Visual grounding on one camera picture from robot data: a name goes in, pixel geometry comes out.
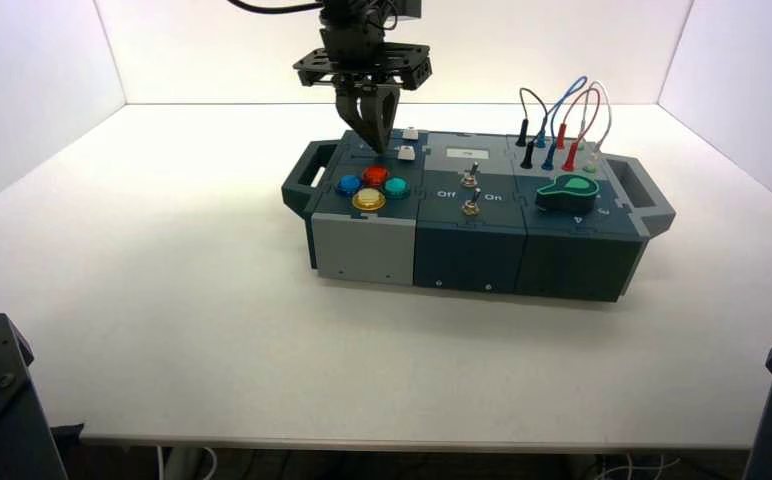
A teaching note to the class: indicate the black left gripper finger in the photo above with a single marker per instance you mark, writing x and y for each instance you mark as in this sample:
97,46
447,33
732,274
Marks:
354,112
389,112

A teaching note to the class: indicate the green black rotary knob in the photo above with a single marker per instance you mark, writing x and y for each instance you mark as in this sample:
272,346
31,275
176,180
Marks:
568,193

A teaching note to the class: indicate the yellow round push button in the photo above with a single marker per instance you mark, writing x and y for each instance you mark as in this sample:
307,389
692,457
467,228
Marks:
368,199

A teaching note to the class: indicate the white square key switch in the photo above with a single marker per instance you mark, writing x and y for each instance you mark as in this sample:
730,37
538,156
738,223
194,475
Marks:
406,153
410,133

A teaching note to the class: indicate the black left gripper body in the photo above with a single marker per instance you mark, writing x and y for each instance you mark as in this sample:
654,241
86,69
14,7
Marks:
359,60

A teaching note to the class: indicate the blue round push button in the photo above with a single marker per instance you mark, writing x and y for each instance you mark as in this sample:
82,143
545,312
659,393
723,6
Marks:
348,184

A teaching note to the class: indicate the teal round push button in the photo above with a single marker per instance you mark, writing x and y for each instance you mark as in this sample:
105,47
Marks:
396,188

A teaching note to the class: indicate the metal toggle switch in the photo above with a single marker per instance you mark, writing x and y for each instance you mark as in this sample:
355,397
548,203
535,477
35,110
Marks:
471,175
471,205

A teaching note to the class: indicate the dark grey control panel box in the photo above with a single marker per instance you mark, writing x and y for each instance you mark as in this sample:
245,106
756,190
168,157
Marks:
472,252

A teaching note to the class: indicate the red round push button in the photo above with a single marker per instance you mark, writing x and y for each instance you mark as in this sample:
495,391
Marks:
376,176

